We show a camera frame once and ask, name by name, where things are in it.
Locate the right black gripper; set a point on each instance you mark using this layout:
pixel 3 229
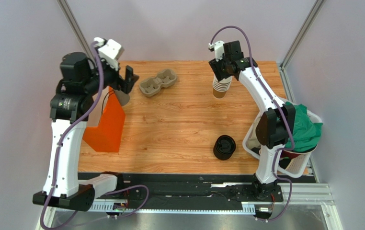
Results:
pixel 222 70

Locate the dark red cloth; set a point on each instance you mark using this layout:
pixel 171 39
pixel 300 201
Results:
pixel 291 155

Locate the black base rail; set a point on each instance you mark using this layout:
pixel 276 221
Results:
pixel 190 192

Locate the white laundry basket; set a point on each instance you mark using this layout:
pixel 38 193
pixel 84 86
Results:
pixel 297 159

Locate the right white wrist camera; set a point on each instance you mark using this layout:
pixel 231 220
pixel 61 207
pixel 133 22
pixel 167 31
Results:
pixel 218 49

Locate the green cloth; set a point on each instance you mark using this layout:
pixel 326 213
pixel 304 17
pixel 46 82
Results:
pixel 306 134

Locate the aluminium frame post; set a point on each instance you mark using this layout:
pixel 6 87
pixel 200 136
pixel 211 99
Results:
pixel 309 20
pixel 71 19

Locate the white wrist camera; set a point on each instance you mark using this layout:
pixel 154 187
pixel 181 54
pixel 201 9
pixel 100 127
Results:
pixel 109 50
pixel 218 49

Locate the right aluminium frame post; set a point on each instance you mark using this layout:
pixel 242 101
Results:
pixel 309 20

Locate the aluminium front frame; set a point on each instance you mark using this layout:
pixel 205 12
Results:
pixel 308 201

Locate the orange paper bag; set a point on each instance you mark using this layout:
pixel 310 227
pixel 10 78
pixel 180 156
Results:
pixel 107 135

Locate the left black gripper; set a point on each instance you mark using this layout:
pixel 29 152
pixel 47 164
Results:
pixel 126 85

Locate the left aluminium frame post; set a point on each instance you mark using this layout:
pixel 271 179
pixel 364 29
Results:
pixel 71 19

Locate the stack of paper cups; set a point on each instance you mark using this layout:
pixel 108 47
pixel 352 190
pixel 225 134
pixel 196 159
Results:
pixel 220 88

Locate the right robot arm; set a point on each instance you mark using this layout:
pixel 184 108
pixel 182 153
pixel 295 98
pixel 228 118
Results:
pixel 273 124

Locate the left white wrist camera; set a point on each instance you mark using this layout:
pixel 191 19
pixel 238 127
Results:
pixel 109 50

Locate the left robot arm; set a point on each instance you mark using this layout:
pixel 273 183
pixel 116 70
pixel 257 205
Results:
pixel 70 108

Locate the stack of black lids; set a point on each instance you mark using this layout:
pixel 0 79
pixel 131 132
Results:
pixel 224 147

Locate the grey straw holder cup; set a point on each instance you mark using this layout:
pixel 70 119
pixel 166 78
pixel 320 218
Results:
pixel 122 97

